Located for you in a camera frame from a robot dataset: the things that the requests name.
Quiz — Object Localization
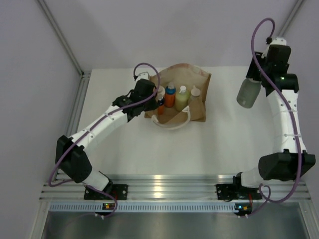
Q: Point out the cream round-cap bottle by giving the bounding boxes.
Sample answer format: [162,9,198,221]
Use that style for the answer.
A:
[157,86,165,97]

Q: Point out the orange bottle blue cap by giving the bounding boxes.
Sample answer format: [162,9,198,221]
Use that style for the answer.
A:
[164,82,176,108]

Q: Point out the yellow-green pump bottle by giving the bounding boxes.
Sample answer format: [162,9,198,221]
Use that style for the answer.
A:
[175,86,189,112]

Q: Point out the grey-green spray bottle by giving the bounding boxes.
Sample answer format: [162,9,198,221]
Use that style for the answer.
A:
[236,78,261,109]

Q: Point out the brown canvas tote bag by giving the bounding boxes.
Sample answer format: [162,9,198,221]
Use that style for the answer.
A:
[145,63,211,130]

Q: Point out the beige pump bottle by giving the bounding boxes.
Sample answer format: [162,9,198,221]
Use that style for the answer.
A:
[188,85,201,103]

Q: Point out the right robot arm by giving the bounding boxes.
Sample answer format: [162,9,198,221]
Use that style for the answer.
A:
[232,42,316,198]

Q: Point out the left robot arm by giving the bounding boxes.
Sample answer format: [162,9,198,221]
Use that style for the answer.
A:
[56,79,158,199]

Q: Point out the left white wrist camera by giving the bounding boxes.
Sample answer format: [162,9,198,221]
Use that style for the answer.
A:
[138,72,150,80]

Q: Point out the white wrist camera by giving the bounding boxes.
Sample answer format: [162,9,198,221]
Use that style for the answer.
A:
[138,72,150,80]
[262,37,287,58]

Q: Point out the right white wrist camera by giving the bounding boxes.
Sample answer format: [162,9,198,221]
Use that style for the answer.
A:
[262,37,287,58]

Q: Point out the aluminium corner post left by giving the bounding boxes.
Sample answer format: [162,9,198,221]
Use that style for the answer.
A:
[36,0,85,78]

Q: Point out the aluminium corner post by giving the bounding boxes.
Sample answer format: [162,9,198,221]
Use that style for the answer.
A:
[276,0,307,37]
[36,0,85,78]

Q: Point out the aluminium corner post right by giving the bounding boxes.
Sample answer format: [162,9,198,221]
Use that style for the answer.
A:
[276,0,307,37]

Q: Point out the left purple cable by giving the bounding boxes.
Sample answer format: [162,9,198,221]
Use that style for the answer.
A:
[47,62,160,219]

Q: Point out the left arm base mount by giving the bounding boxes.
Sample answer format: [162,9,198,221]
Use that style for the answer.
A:
[84,184,129,201]

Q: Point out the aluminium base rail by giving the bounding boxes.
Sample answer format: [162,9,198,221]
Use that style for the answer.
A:
[39,174,311,202]

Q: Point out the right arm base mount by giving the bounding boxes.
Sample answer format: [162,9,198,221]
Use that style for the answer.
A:
[216,184,262,201]

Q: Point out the white slotted cable duct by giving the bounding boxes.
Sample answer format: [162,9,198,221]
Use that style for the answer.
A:
[49,202,243,213]

